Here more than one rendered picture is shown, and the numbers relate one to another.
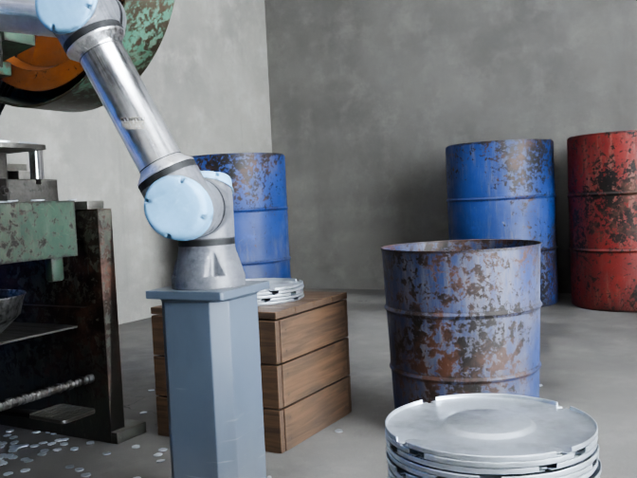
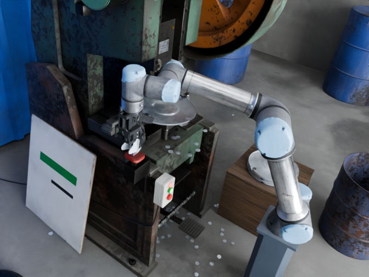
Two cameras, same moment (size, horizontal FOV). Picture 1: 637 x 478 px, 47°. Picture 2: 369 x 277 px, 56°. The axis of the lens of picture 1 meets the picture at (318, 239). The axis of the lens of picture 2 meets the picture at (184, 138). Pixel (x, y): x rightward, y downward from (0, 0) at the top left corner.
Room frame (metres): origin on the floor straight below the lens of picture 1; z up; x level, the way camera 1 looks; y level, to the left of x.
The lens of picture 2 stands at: (0.42, 0.71, 1.59)
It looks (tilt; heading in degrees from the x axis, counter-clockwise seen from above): 34 degrees down; 0
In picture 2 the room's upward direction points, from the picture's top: 8 degrees clockwise
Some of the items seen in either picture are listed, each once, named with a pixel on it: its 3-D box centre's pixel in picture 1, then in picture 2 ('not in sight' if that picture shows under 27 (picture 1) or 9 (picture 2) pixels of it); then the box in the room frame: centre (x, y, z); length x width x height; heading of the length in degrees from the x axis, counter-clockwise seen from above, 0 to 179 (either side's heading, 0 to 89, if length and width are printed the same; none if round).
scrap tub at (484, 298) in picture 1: (463, 333); (364, 206); (1.97, -0.37, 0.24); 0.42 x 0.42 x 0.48
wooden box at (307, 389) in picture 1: (255, 361); (264, 192); (2.04, 0.19, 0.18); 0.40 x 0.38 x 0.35; 60
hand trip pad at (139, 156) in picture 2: not in sight; (134, 161); (1.48, 0.90, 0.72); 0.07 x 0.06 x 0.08; 60
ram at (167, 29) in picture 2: not in sight; (155, 49); (1.86, 0.90, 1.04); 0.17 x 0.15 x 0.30; 60
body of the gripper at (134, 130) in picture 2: not in sight; (130, 123); (1.46, 0.92, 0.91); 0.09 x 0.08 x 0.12; 150
